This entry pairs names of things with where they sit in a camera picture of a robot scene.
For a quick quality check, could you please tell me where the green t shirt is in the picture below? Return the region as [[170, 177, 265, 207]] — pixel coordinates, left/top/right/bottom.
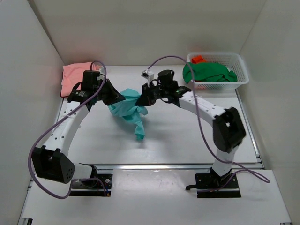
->
[[182, 62, 238, 84]]

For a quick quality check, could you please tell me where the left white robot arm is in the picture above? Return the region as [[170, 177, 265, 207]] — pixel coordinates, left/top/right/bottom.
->
[[31, 70, 125, 187]]

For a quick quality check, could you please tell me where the aluminium rail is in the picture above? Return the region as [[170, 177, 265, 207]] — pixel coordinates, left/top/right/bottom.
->
[[93, 163, 261, 171]]

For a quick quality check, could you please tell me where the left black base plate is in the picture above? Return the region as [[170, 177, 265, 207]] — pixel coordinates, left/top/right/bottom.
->
[[70, 170, 113, 197]]

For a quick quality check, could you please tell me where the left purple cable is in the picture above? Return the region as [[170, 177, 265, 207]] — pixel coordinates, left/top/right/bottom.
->
[[27, 60, 109, 200]]

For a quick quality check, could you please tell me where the purple cable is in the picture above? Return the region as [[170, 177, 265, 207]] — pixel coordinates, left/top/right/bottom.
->
[[147, 55, 270, 194], [27, 60, 109, 200]]

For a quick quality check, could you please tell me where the teal t shirt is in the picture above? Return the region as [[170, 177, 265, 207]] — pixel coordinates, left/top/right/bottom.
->
[[108, 89, 148, 140]]

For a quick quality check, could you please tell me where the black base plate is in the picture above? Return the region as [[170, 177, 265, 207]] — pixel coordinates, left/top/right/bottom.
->
[[70, 170, 113, 197], [185, 173, 241, 198]]

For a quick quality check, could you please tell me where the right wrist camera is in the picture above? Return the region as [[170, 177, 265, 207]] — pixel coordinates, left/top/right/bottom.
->
[[141, 70, 154, 82]]

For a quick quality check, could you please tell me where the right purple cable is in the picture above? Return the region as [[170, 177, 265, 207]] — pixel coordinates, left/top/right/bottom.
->
[[147, 55, 270, 194]]

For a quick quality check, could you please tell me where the folded pink t shirt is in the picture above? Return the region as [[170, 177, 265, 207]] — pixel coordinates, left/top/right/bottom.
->
[[60, 62, 91, 98]]

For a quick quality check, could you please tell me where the orange t shirt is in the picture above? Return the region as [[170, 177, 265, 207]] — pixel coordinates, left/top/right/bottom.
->
[[191, 55, 207, 64]]

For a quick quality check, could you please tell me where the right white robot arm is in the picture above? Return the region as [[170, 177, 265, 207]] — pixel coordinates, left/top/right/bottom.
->
[[136, 69, 246, 188]]

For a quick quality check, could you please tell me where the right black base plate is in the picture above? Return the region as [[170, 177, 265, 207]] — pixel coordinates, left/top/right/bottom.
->
[[185, 173, 241, 198]]

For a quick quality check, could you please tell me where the white plastic basket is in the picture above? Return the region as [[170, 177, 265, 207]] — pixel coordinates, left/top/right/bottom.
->
[[187, 52, 249, 90]]

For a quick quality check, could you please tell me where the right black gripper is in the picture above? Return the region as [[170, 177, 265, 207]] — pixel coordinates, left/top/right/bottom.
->
[[137, 82, 169, 106]]

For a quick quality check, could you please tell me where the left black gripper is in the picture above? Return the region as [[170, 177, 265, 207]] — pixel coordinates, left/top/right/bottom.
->
[[96, 76, 126, 104]]

